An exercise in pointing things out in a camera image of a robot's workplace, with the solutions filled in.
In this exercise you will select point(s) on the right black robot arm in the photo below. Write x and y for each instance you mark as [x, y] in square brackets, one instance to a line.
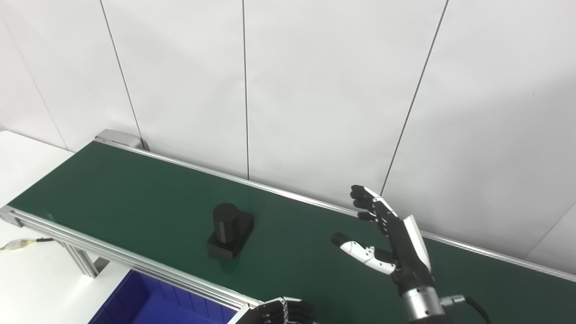
[425, 308]

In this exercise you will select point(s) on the blue bin with white plates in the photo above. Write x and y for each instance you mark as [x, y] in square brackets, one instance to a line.
[153, 306]

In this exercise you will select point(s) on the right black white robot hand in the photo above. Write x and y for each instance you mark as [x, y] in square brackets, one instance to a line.
[407, 256]

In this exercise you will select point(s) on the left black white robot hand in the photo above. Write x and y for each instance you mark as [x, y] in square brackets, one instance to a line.
[279, 312]

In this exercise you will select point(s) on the green conveyor belt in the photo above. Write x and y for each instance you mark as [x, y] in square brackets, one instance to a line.
[45, 228]
[135, 193]

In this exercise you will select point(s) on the black cylinder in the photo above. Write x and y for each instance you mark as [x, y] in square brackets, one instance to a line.
[227, 229]

